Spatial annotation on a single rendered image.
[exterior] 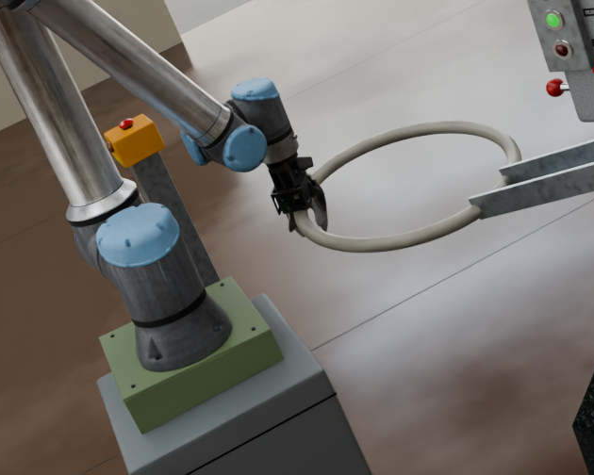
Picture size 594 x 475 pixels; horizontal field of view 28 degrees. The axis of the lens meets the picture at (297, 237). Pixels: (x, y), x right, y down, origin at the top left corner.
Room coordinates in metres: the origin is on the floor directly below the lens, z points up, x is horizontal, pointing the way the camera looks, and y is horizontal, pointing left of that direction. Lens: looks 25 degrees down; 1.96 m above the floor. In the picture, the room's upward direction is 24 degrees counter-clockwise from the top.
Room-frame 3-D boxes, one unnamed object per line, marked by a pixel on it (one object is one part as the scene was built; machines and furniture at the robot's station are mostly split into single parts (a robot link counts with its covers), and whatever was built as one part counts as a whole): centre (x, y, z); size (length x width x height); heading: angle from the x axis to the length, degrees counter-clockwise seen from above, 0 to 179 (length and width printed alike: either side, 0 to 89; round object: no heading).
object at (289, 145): (2.32, -0.04, 1.11); 0.10 x 0.09 x 0.05; 67
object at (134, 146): (3.00, 0.29, 0.54); 0.20 x 0.20 x 1.09; 13
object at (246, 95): (2.32, -0.04, 1.20); 0.10 x 0.09 x 0.12; 108
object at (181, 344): (2.03, 0.28, 0.98); 0.19 x 0.19 x 0.10
